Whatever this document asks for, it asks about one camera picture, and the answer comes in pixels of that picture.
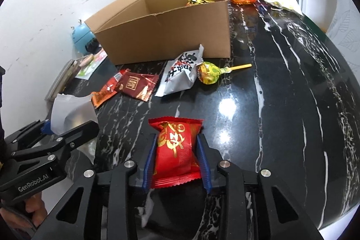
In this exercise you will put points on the orange brown snack packet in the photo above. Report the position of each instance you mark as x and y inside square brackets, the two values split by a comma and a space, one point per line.
[105, 91]

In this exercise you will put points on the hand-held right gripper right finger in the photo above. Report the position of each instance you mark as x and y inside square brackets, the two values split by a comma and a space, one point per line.
[204, 164]

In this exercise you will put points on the yellow stick lollipop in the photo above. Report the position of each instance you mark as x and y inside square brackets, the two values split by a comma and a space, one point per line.
[208, 72]

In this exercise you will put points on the yellow black snack packet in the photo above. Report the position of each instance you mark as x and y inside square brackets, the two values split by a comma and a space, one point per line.
[198, 1]

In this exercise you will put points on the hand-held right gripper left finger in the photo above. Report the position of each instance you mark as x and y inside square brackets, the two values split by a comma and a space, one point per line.
[149, 161]

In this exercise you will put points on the brown cardboard box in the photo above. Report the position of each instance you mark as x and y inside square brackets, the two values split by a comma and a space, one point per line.
[168, 37]

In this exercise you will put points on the blue round gadget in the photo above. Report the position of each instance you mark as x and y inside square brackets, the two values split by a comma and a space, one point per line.
[80, 37]

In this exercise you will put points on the frosted plastic bag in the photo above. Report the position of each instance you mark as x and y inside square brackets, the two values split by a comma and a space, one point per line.
[70, 113]

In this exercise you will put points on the white black snack packet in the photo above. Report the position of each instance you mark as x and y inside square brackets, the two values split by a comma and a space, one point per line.
[180, 74]

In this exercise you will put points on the person's left hand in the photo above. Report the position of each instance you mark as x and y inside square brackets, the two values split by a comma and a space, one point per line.
[36, 207]

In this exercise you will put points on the grey covered chair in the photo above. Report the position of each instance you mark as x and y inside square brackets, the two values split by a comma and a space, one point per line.
[346, 29]

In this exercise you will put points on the maroon snack packet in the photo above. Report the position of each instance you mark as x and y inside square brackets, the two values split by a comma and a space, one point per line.
[135, 84]

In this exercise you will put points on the red snack packet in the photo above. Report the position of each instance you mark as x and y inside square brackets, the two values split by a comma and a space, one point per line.
[174, 150]

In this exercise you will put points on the pink green packet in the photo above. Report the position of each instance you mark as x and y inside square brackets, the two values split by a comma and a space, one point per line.
[90, 65]

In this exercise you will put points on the black claw clip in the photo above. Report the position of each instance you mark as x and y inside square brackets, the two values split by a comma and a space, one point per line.
[92, 46]

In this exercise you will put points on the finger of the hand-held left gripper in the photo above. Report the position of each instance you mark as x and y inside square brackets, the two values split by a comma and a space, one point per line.
[28, 133]
[76, 136]

